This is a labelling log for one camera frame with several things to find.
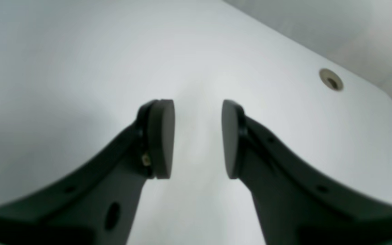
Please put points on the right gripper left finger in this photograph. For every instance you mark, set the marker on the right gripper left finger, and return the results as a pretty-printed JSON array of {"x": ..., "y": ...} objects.
[{"x": 97, "y": 203}]

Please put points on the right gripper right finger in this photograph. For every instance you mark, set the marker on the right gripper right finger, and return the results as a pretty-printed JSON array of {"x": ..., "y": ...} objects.
[{"x": 295, "y": 203}]

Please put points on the right table cable grommet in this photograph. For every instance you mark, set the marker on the right table cable grommet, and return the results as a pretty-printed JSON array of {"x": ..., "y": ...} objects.
[{"x": 331, "y": 79}]

